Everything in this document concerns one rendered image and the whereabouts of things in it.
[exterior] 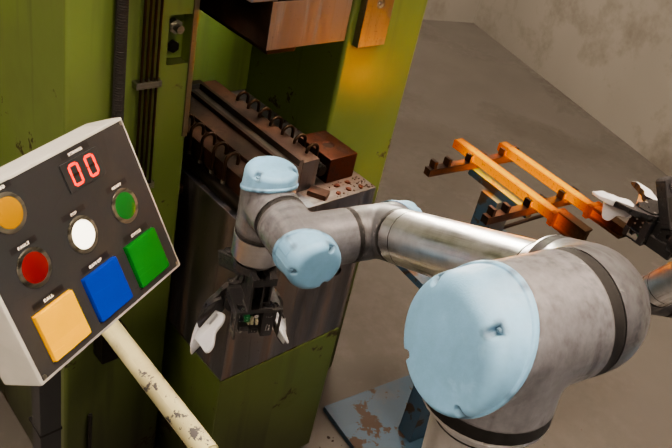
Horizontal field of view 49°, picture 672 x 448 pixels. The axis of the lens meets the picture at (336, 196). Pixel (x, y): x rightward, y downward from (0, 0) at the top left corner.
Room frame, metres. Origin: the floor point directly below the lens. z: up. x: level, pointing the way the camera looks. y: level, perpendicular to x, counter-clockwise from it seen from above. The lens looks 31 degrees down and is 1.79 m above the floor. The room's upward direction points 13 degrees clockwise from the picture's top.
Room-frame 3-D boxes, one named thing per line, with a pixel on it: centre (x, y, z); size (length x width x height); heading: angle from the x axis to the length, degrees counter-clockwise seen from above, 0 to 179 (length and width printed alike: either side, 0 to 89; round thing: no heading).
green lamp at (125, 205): (0.98, 0.33, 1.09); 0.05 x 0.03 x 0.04; 138
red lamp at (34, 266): (0.78, 0.39, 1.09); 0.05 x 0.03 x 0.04; 138
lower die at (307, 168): (1.52, 0.28, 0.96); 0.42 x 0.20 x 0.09; 48
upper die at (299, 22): (1.52, 0.28, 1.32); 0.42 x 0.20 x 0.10; 48
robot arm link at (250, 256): (0.87, 0.09, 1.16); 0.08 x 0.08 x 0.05
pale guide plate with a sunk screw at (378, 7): (1.70, 0.01, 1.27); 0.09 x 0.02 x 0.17; 138
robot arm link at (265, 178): (0.86, 0.09, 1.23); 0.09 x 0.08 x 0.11; 35
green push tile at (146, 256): (0.96, 0.28, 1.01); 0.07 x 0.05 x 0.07; 163
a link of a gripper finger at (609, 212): (1.48, -0.60, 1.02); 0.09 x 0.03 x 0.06; 76
